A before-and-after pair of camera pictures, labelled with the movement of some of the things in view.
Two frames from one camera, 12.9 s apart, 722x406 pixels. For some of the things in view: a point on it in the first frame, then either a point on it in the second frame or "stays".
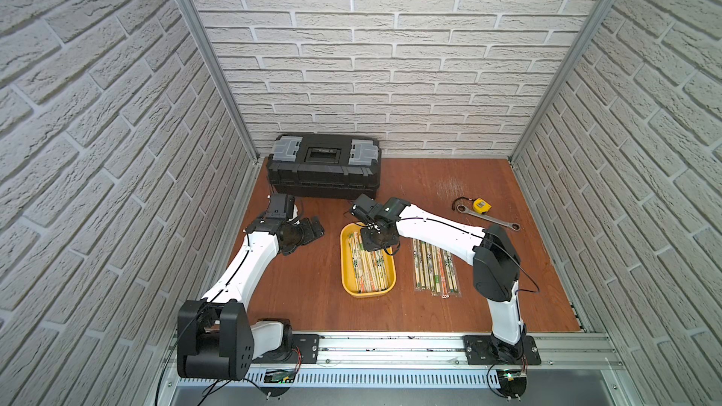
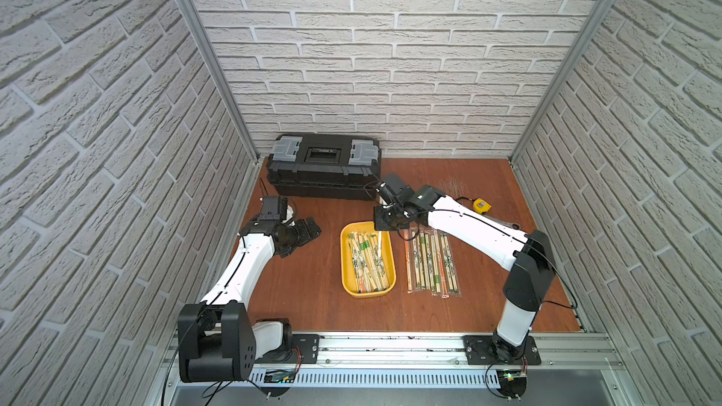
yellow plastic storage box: (347, 275) stays
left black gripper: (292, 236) stays
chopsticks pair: (452, 273) stays
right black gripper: (369, 246) -> (379, 222)
